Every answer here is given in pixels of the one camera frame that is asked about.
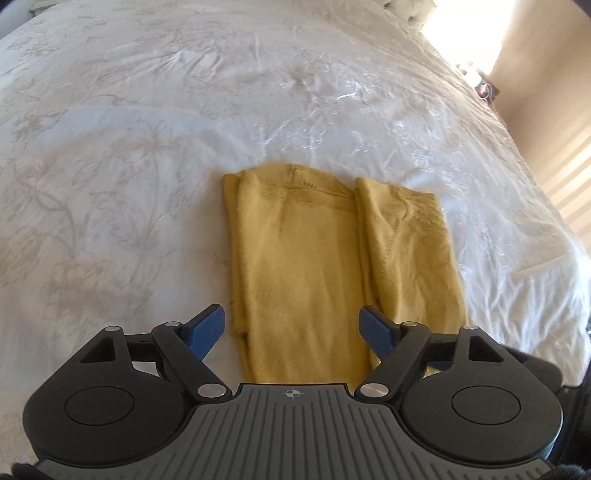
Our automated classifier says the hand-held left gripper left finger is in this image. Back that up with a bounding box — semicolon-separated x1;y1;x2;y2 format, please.
78;303;234;401

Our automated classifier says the tufted beige headboard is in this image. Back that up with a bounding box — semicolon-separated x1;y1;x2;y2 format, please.
382;0;435;29

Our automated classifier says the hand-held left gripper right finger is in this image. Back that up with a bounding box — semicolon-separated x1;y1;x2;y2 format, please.
355;304;511;401

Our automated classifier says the white floral bedspread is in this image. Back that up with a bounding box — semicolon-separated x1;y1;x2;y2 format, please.
0;0;591;467

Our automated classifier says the dark bedside object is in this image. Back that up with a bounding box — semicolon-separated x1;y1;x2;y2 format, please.
471;69;502;100

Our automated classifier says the yellow knit sweater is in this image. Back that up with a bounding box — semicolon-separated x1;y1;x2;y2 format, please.
222;162;470;385

